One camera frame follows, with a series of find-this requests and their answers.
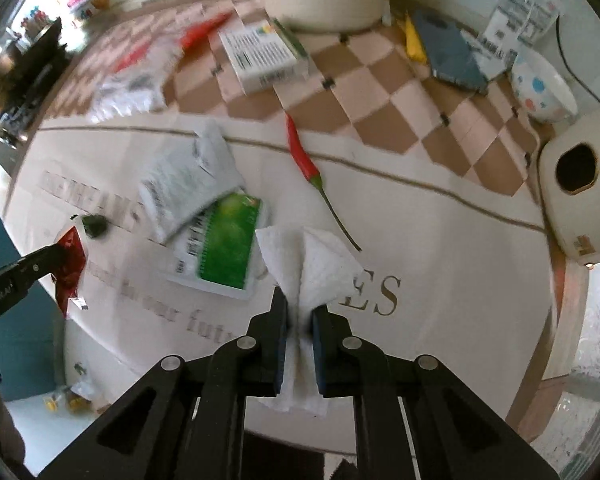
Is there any white green medicine box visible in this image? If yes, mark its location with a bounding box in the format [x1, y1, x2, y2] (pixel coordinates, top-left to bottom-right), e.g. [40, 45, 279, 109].
[219, 18, 311, 94]

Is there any white crumpled wrapper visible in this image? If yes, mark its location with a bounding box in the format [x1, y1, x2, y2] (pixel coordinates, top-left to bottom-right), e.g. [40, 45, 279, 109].
[138, 120, 245, 243]

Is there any white paper towel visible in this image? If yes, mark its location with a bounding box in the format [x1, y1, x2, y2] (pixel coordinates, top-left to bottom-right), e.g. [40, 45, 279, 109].
[256, 226, 363, 417]

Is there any white polka dot bowl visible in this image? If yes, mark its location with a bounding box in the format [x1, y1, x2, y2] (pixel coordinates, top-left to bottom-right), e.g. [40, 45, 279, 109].
[509, 46, 578, 124]

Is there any yellow cloth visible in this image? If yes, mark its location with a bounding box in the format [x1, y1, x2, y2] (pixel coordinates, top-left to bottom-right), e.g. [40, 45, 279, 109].
[399, 13, 428, 65]

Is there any green white packet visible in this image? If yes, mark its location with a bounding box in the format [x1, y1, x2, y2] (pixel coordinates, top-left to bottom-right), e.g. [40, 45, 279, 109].
[161, 192, 268, 300]

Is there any checkered beige tablecloth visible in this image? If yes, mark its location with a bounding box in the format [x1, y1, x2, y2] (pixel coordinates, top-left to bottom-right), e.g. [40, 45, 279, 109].
[3, 0, 588, 441]

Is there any white printed packet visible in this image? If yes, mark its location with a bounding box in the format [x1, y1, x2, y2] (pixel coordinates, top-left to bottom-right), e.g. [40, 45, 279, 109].
[474, 0, 562, 80]

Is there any red white sugar bag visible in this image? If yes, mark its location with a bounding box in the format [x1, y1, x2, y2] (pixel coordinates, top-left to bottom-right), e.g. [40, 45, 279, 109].
[87, 11, 232, 124]

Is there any red chili pepper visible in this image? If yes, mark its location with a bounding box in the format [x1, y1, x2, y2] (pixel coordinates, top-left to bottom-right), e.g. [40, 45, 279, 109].
[285, 113, 362, 252]

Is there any teal cabinet door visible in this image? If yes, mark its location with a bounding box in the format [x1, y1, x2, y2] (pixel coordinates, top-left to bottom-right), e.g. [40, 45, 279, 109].
[0, 217, 60, 401]

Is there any black stove with pots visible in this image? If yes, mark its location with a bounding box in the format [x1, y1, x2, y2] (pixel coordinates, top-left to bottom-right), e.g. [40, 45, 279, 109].
[0, 18, 71, 136]

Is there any cream appliance with hole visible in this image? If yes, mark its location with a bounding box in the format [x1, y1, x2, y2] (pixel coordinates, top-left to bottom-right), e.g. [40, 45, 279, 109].
[538, 106, 600, 266]

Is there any red foil wrapper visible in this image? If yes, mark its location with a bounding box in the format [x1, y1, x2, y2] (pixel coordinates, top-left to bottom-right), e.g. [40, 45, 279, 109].
[52, 226, 87, 316]

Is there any dark green scrap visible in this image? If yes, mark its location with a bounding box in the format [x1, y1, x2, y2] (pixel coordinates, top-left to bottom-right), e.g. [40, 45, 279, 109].
[81, 214, 109, 240]

